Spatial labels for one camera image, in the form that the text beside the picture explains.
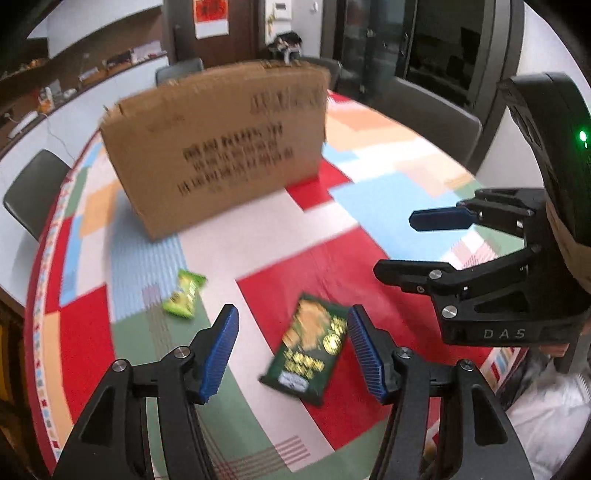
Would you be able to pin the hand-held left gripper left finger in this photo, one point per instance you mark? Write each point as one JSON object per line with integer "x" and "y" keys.
{"x": 221, "y": 355}

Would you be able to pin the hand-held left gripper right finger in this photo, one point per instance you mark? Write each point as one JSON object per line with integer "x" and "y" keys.
{"x": 367, "y": 355}

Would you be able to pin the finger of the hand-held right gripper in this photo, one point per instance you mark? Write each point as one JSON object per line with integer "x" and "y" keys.
{"x": 438, "y": 219}
{"x": 401, "y": 272}

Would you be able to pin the dark green cracker packet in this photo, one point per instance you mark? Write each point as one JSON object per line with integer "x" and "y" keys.
{"x": 309, "y": 350}

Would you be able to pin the lime green candy packet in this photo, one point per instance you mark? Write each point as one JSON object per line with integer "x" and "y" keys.
{"x": 184, "y": 295}

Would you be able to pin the printed cardboard box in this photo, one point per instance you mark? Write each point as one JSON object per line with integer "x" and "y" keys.
{"x": 207, "y": 138}

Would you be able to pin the grey dining chair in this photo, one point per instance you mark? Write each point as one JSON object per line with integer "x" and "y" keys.
{"x": 323, "y": 69}
{"x": 429, "y": 120}
{"x": 37, "y": 194}
{"x": 180, "y": 70}

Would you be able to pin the dark glass door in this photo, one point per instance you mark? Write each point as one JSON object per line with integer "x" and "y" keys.
{"x": 415, "y": 41}

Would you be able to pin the white garment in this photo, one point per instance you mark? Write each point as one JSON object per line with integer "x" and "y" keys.
{"x": 549, "y": 424}

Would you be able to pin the black clothes pile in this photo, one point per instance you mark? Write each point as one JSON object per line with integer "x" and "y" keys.
{"x": 285, "y": 45}

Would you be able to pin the white sideboard counter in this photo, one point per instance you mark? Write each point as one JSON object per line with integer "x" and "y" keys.
{"x": 69, "y": 110}

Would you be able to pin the white wall panel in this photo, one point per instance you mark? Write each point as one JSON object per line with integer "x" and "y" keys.
{"x": 282, "y": 9}

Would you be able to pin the red and white wall poster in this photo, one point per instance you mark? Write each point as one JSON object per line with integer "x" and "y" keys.
{"x": 211, "y": 18}

